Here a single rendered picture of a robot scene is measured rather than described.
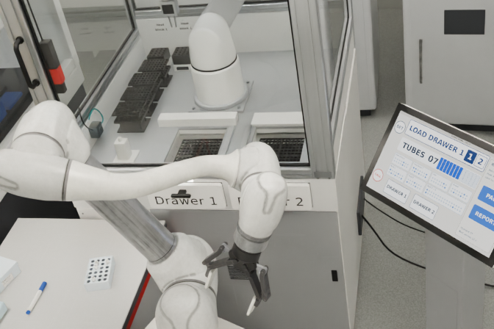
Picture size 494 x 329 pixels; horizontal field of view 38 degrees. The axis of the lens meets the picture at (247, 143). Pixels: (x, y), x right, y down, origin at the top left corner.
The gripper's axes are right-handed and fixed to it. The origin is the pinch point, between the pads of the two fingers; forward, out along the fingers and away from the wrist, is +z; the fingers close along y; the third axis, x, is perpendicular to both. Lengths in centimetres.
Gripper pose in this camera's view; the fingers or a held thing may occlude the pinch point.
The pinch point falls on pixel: (229, 296)
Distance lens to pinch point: 199.3
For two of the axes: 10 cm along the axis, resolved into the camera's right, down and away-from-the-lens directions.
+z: -2.6, 7.9, 5.5
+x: -4.6, 4.0, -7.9
